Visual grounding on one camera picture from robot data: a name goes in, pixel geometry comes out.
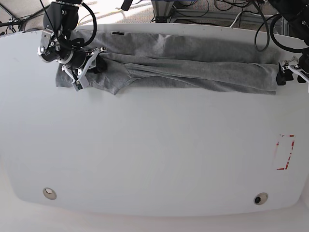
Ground black silver gripper right side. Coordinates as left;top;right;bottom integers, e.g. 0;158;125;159
37;29;107;85

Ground black silver gripper left side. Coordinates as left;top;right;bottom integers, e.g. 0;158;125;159
276;52;309;86

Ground grey T-shirt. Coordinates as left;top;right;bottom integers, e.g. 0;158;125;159
55;29;284;97

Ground red tape rectangle marker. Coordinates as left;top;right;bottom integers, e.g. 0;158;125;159
273;134;295;171

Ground black tripod legs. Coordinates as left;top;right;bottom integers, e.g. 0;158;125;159
0;0;51;34

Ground right table grommet hole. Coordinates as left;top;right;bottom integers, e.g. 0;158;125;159
253;192;268;205

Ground table grommet hole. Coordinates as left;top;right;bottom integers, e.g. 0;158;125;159
253;192;268;205
42;188;57;200

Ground left table grommet hole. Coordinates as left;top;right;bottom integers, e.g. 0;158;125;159
42;188;57;200

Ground wrist camera board right side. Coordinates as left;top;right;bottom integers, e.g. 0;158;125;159
72;77;89;91

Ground black arm cable right side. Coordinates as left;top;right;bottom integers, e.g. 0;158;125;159
38;0;98;53

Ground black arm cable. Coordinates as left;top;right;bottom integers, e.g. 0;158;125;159
38;0;98;53
212;0;309;53

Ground black arm cable left side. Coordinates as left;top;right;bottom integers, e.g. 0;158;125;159
212;0;309;53

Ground aluminium frame stand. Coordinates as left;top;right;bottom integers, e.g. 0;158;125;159
151;0;176;23

